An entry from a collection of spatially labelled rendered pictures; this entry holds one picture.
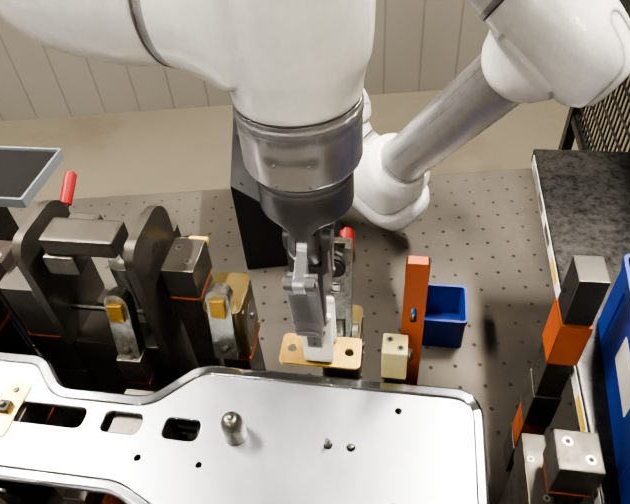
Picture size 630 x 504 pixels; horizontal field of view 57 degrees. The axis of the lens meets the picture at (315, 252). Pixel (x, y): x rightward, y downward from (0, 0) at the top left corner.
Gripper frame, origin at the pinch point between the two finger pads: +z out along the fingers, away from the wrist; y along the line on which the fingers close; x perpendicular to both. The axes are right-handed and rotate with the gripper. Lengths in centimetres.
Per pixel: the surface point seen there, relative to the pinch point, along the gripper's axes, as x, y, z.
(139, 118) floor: -142, -233, 124
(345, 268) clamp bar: 1.2, -13.0, 4.9
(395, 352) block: 7.8, -11.5, 19.1
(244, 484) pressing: -10.1, 5.9, 25.6
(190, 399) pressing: -20.7, -5.2, 25.6
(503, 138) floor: 56, -223, 124
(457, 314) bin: 21, -49, 55
